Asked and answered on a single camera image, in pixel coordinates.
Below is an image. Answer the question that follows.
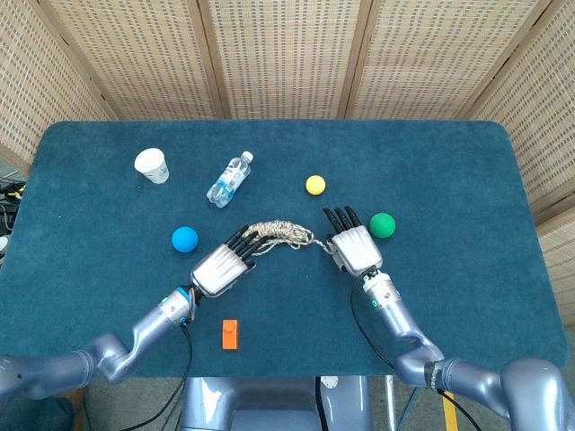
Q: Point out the grey-blue robot torso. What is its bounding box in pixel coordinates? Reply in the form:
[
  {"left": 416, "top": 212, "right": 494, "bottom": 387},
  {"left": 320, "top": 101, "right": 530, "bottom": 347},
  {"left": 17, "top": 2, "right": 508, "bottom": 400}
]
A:
[{"left": 179, "top": 375, "right": 374, "bottom": 431}]

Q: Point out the beige braided rope bundle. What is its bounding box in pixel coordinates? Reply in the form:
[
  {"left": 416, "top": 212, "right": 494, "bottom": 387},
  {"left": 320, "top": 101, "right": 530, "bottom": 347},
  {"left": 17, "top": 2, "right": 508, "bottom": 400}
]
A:
[{"left": 242, "top": 218, "right": 336, "bottom": 261}]

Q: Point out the blue foam ball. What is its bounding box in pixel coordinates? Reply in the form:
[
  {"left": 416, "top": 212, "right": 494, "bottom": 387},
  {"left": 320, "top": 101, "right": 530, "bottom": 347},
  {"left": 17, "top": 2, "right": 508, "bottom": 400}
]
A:
[{"left": 171, "top": 226, "right": 199, "bottom": 253}]

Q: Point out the silver table leg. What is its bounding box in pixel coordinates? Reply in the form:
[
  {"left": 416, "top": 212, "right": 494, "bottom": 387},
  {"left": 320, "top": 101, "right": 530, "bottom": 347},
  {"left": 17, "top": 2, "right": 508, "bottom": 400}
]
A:
[{"left": 384, "top": 375, "right": 397, "bottom": 431}]

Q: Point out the black equipment with cables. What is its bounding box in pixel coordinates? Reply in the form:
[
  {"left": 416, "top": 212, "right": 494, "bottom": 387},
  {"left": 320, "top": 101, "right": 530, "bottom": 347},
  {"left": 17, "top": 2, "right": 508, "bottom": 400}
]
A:
[{"left": 0, "top": 177, "right": 28, "bottom": 239}]

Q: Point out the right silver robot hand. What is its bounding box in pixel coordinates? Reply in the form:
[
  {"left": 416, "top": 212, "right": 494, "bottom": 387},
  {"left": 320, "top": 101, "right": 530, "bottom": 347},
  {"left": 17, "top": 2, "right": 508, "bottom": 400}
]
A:
[{"left": 322, "top": 205, "right": 385, "bottom": 277}]

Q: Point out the woven wooden folding screen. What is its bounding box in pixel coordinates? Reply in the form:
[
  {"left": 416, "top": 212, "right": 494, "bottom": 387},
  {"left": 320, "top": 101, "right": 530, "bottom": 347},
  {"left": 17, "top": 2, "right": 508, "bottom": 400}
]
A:
[{"left": 0, "top": 0, "right": 575, "bottom": 324}]

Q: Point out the white paper cup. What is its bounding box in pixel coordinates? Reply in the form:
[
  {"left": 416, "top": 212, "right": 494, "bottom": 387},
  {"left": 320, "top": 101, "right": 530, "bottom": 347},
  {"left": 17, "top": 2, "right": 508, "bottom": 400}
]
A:
[{"left": 133, "top": 147, "right": 171, "bottom": 185}]

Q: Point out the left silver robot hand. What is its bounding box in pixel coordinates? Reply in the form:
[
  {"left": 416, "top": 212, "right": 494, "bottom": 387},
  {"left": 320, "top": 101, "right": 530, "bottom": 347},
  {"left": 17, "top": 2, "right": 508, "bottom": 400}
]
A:
[{"left": 190, "top": 225, "right": 266, "bottom": 298}]

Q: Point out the green foam ball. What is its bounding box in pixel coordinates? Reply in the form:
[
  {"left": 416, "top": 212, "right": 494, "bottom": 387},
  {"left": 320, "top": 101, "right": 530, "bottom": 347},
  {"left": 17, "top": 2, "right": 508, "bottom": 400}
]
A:
[{"left": 368, "top": 212, "right": 397, "bottom": 239}]

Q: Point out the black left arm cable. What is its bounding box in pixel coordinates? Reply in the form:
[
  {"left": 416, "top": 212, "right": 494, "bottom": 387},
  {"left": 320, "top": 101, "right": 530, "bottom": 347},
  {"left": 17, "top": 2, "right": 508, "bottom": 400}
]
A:
[{"left": 134, "top": 313, "right": 195, "bottom": 431}]

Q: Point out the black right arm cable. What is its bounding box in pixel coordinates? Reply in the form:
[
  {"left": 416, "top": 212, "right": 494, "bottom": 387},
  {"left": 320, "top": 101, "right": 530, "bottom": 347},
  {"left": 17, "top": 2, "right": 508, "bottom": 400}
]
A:
[{"left": 349, "top": 277, "right": 480, "bottom": 431}]

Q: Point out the clear plastic water bottle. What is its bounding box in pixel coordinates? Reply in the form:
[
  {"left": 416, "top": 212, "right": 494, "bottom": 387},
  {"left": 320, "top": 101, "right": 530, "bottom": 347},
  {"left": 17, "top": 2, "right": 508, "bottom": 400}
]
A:
[{"left": 206, "top": 150, "right": 254, "bottom": 209}]

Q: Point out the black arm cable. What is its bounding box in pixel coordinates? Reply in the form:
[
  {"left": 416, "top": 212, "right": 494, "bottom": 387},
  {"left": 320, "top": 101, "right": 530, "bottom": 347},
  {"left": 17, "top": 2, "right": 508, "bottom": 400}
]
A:
[
  {"left": 134, "top": 313, "right": 195, "bottom": 431},
  {"left": 349, "top": 277, "right": 480, "bottom": 431}
]

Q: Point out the blue carpet table cover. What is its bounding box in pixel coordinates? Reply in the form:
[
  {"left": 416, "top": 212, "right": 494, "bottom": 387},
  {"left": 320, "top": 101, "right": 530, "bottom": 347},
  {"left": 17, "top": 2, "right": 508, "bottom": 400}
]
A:
[{"left": 0, "top": 119, "right": 570, "bottom": 378}]

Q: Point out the orange plastic block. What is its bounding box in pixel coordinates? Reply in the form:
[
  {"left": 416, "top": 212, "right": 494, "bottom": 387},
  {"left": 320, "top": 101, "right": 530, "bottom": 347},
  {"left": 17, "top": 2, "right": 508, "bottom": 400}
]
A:
[{"left": 221, "top": 318, "right": 241, "bottom": 350}]

